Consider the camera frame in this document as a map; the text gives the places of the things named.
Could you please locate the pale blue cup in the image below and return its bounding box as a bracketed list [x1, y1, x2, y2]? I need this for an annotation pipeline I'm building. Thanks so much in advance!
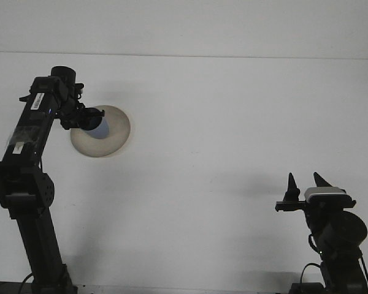
[88, 118, 109, 140]

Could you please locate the pale round plate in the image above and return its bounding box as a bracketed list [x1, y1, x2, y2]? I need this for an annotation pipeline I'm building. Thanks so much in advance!
[69, 105, 131, 159]

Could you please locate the dark reddish base platform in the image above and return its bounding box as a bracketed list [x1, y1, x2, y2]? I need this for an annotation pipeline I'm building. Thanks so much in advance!
[0, 280, 31, 294]

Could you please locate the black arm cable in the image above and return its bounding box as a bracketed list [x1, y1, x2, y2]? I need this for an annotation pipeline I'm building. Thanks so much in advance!
[20, 273, 35, 288]
[299, 262, 323, 287]

